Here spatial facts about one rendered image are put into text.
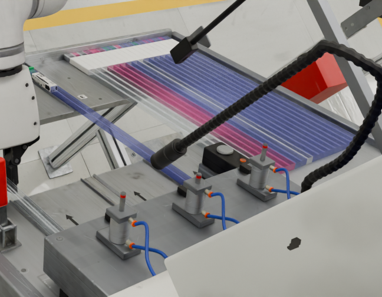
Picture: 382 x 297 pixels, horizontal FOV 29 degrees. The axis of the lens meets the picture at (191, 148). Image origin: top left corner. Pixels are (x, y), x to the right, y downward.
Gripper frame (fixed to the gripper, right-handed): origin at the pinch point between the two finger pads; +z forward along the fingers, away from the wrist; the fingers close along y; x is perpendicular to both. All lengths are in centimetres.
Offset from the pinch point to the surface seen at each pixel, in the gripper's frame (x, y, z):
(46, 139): 92, 62, 36
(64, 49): 32.1, 31.4, -6.8
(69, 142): 77, 60, 32
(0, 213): -11.5, -6.4, -1.4
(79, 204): -9.0, 6.2, 2.4
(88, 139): 68, 60, 28
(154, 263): -30.4, 1.2, 0.0
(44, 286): -20.3, -6.3, 4.4
